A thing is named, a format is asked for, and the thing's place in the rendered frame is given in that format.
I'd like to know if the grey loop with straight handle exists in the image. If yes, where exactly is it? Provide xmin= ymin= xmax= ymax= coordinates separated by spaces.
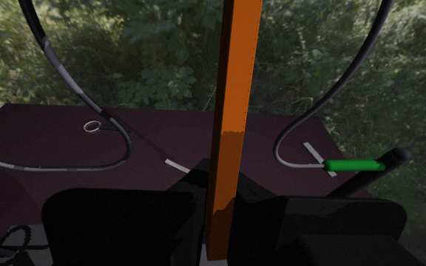
xmin=165 ymin=159 xmax=191 ymax=174

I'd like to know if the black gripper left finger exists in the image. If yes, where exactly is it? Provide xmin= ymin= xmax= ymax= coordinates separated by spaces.
xmin=41 ymin=158 xmax=210 ymax=266

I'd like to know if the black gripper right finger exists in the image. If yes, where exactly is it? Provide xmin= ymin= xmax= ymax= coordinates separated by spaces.
xmin=227 ymin=171 xmax=408 ymax=266

